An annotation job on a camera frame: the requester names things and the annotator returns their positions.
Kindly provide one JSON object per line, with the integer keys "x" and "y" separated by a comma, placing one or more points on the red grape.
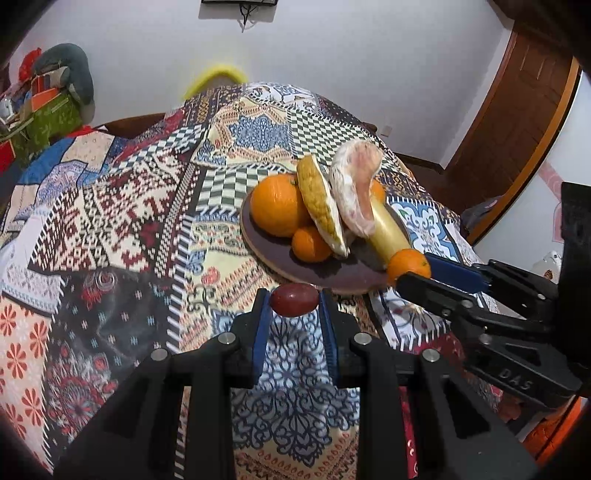
{"x": 294, "y": 300}

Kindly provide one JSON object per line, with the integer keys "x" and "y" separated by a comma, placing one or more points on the red box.
{"x": 5, "y": 157}

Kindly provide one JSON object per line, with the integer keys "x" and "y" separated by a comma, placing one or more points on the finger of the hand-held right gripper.
{"x": 455, "y": 272}
{"x": 508, "y": 360}

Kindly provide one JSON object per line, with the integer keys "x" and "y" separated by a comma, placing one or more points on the orange box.
{"x": 46, "y": 98}

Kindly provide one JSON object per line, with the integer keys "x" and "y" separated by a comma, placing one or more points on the small tangerine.
{"x": 406, "y": 265}
{"x": 309, "y": 244}

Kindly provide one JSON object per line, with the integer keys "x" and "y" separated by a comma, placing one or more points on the patchwork printed blanket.
{"x": 138, "y": 207}

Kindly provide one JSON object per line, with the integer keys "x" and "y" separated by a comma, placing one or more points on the green printed bag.
{"x": 51, "y": 122}

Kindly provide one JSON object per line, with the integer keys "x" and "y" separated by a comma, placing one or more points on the white wall socket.
{"x": 386, "y": 131}

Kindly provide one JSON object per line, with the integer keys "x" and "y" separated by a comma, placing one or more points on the yellow banana piece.
{"x": 388, "y": 235}

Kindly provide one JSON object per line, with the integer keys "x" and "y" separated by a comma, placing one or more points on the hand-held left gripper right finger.
{"x": 328, "y": 332}

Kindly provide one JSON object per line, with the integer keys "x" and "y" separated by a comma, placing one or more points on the pomelo wedge with rind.
{"x": 318, "y": 198}

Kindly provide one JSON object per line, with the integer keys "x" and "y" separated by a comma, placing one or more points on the pink wall sticker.
{"x": 551, "y": 184}

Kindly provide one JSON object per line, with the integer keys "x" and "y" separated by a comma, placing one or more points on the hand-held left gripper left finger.
{"x": 261, "y": 332}

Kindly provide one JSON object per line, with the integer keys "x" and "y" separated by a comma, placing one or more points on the black wall monitor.
{"x": 240, "y": 2}

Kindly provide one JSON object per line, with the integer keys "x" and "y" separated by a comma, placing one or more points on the wooden door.
{"x": 521, "y": 124}

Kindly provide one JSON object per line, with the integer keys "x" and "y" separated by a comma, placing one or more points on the dark purple round plate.
{"x": 323, "y": 277}

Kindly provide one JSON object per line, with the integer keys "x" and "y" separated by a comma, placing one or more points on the peeled pink pomelo segment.
{"x": 351, "y": 184}

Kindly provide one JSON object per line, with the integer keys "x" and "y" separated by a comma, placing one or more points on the red gift bow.
{"x": 28, "y": 62}

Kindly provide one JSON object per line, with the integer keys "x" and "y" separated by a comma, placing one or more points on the white bag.
{"x": 547, "y": 267}

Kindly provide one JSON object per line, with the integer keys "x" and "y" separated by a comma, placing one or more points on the grey cloth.
{"x": 480, "y": 212}

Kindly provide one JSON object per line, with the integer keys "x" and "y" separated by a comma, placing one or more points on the wooden bed frame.
{"x": 129, "y": 127}

